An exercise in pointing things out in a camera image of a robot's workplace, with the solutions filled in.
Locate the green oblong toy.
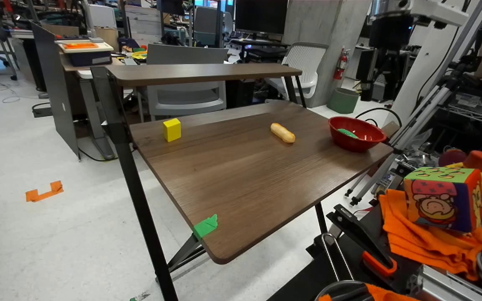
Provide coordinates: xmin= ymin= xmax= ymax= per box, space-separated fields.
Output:
xmin=336 ymin=127 xmax=361 ymax=141

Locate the red bowl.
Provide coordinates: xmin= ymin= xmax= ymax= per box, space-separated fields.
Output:
xmin=327 ymin=116 xmax=388 ymax=154

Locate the yellow oblong toy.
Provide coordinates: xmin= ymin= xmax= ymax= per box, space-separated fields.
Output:
xmin=267 ymin=122 xmax=297 ymax=146

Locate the yellow cube block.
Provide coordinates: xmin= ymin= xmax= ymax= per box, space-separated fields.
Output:
xmin=160 ymin=117 xmax=182 ymax=144

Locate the short green tape piece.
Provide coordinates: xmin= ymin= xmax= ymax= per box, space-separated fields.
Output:
xmin=190 ymin=213 xmax=220 ymax=241

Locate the grey office chair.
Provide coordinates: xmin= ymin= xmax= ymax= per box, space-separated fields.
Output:
xmin=142 ymin=42 xmax=230 ymax=121

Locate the wooden raised desk shelf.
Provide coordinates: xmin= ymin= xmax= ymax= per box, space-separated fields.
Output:
xmin=103 ymin=62 xmax=304 ymax=86

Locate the white chair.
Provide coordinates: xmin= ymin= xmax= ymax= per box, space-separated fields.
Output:
xmin=267 ymin=44 xmax=327 ymax=102

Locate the green bin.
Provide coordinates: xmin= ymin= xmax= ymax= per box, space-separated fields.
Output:
xmin=326 ymin=87 xmax=361 ymax=116

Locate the red fire extinguisher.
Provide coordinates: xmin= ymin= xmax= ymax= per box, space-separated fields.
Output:
xmin=331 ymin=49 xmax=349 ymax=82

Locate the black monitor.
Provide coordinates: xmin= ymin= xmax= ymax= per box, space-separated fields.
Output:
xmin=234 ymin=0 xmax=289 ymax=34

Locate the black orange clamp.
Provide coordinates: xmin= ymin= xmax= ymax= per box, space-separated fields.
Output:
xmin=326 ymin=203 xmax=404 ymax=281

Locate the white poster board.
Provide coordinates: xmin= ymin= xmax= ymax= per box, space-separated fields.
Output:
xmin=123 ymin=5 xmax=163 ymax=47

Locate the box with orange top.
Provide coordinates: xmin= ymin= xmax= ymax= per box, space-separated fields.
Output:
xmin=53 ymin=37 xmax=115 ymax=67

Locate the dark grey partition panel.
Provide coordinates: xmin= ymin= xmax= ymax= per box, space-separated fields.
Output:
xmin=29 ymin=24 xmax=83 ymax=161

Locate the orange floor tape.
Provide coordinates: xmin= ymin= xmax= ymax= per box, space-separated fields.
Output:
xmin=23 ymin=179 xmax=65 ymax=204

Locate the orange cloth under plush cube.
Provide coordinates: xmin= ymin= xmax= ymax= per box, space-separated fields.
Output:
xmin=378 ymin=189 xmax=482 ymax=283

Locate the colourful plush cube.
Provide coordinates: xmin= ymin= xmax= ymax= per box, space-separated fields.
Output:
xmin=401 ymin=164 xmax=482 ymax=234

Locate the orange round button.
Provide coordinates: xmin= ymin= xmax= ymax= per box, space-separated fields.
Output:
xmin=463 ymin=149 xmax=482 ymax=172

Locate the wooden desk with black frame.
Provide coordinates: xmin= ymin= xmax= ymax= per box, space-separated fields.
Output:
xmin=90 ymin=65 xmax=396 ymax=301

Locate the thin black cable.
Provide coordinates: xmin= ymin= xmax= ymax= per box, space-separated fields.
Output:
xmin=354 ymin=106 xmax=404 ymax=131

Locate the white metal frame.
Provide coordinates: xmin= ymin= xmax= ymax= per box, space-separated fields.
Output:
xmin=389 ymin=0 xmax=482 ymax=131

